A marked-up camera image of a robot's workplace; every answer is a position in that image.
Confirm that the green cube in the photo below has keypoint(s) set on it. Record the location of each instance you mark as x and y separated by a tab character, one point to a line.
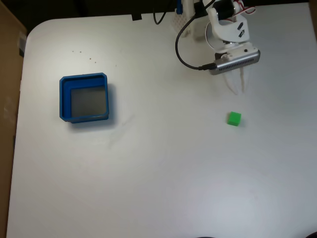
234	118

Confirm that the blue square box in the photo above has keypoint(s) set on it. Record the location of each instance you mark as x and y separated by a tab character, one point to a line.
65	99

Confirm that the brown cardboard box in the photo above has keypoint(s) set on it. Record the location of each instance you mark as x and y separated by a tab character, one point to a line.
10	74

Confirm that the black tape piece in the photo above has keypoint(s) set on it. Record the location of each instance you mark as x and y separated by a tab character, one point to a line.
136	17

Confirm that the dark rounded object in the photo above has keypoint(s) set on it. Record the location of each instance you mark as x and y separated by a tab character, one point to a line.
312	235

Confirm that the black white label sticker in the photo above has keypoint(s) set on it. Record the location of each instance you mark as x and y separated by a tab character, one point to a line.
21	44

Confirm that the silver camera box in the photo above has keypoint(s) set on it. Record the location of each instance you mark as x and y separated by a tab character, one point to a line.
235	64

